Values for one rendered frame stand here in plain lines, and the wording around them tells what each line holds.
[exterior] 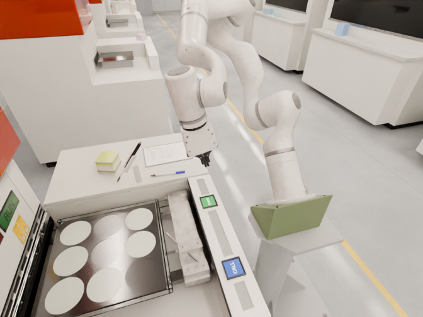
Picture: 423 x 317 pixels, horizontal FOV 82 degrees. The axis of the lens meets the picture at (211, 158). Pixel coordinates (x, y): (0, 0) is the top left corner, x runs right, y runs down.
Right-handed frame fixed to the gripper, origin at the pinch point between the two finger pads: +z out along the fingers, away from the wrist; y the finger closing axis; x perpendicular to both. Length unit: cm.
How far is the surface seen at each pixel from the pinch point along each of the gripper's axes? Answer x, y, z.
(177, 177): 11.1, -11.7, 13.0
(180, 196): 5.6, -13.0, 18.5
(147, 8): 1224, 46, 93
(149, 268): -20.9, -27.8, 16.3
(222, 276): -32.3, -7.1, 14.5
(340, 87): 210, 234, 133
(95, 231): -1.9, -44.3, 12.8
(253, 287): -37.6, -0.2, 15.9
